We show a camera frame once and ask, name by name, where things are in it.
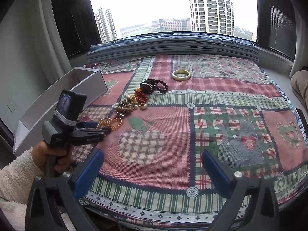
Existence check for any pale jade bangle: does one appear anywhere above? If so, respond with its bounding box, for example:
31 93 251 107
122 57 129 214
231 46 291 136
172 69 192 80

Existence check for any wooden bead bracelet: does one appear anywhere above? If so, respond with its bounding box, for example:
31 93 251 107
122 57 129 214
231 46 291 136
115 104 135 117

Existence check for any patchwork checked blanket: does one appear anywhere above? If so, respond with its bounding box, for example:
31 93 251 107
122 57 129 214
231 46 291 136
70 54 307 224

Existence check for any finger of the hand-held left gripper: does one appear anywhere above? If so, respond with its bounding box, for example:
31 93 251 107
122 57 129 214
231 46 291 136
76 122 97 129
82 126 112 136

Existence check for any striped folded blanket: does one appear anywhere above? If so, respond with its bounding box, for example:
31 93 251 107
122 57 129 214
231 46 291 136
87 32 260 64

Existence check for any slim high-rise building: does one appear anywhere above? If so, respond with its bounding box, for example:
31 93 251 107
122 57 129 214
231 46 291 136
94 8 118 42

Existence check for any low wide building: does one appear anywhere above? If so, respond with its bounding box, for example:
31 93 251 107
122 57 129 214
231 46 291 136
159 18 192 32

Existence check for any tall high-rise building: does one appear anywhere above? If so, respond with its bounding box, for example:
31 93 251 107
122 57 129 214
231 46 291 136
188 0 234 36

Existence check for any golden bead strand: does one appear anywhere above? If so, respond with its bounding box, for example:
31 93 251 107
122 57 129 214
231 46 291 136
97 117 123 131

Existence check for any beige cushion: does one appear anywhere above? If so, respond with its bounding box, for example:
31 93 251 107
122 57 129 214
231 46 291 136
290 70 308 106

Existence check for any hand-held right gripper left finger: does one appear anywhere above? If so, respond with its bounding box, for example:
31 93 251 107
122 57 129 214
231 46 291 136
25 148 104 231

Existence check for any person's left hand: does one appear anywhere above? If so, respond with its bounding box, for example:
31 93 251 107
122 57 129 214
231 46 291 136
31 141 74 174

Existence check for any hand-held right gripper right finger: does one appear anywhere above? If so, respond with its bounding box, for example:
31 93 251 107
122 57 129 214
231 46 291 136
202 149 281 231

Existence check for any dark window screen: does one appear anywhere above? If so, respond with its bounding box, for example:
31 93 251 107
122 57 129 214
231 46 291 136
253 0 297 62
49 0 101 58

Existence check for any white cardboard box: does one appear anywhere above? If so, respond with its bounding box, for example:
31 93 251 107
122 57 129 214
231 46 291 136
13 67 108 156

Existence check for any pale curtain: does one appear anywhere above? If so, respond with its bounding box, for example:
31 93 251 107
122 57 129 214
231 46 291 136
38 0 74 77

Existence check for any red bead bracelet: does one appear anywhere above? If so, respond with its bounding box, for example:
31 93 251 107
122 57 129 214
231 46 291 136
135 93 148 104

